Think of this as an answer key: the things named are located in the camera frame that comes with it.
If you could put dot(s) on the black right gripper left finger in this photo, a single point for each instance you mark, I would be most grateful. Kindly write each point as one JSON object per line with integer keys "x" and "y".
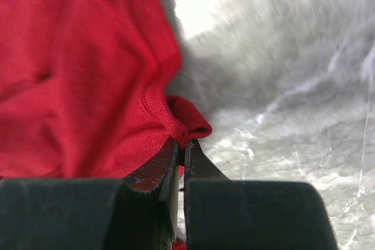
{"x": 135, "y": 212}

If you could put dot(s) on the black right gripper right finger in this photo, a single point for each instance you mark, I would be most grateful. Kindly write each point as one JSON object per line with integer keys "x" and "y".
{"x": 250, "y": 214}

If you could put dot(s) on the dark red t-shirt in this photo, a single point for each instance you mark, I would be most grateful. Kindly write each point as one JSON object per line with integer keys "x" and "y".
{"x": 83, "y": 88}

